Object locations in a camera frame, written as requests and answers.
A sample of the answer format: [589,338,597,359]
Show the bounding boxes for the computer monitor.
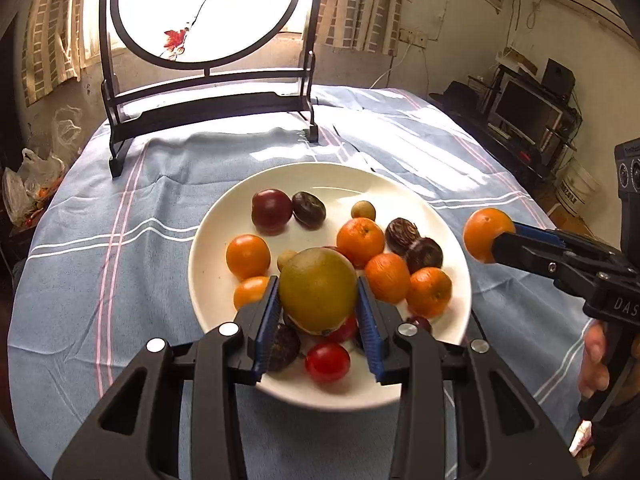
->
[487,68,566,151]

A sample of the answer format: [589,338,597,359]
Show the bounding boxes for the large orange mandarin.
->
[406,266,452,318]

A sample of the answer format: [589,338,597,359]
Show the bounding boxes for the small orange mandarin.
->
[463,208,515,263]

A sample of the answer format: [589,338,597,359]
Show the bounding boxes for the red cherry tomato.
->
[305,342,350,384]

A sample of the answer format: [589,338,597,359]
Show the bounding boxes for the person right hand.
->
[578,321,610,400]

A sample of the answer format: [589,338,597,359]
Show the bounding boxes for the white plastic bucket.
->
[555,157,600,217]

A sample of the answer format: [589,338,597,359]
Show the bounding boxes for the right checkered curtain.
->
[317,0,402,55]

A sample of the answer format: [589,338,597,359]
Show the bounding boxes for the black cable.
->
[332,123,377,174]

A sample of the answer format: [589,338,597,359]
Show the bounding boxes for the left checkered curtain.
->
[21,0,84,106]

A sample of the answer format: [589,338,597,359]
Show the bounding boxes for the checkered curtain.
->
[21,0,84,106]
[317,0,402,55]

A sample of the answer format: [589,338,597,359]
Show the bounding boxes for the green yellow round fruit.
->
[279,247,358,335]

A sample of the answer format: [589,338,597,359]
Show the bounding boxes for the large dark red plum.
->
[252,188,293,234]

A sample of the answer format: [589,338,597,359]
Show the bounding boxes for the plastic bags pile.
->
[2,105,84,228]

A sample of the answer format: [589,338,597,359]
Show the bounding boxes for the round bird painting screen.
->
[99,0,320,178]

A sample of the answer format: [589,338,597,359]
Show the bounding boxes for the dark wrinkled passion fruit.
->
[385,218,420,257]

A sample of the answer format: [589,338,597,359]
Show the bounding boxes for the white oval plate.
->
[186,160,473,413]

